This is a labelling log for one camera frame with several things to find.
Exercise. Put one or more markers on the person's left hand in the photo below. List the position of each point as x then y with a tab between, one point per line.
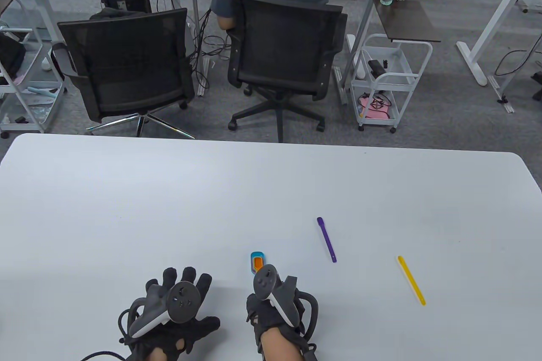
159	335

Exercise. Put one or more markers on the person's right hand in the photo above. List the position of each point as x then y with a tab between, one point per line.
262	314

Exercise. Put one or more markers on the orange measuring spoon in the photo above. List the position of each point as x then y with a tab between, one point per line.
257	263

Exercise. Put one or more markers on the teal measuring spoon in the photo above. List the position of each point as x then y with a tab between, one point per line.
258	253

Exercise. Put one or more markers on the purple measuring spoon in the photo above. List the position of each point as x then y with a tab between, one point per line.
327	240

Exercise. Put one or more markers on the yellow measuring spoon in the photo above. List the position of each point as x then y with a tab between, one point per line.
410	278

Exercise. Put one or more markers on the person's right forearm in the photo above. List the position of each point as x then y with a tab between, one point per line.
279	348

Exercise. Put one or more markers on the person's left forearm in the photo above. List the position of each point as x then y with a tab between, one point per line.
159	354

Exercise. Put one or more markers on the grey white handheld controller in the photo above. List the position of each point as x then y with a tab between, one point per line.
264	280
182	297

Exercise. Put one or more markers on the pink cloth item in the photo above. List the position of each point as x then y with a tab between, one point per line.
374	112

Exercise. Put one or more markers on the black handheld device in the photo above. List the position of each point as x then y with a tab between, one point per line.
376	68

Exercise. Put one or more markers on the black mesh chair chrome base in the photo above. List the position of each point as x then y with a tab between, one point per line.
127	52

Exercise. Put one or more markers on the black bag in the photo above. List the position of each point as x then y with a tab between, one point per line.
10	56

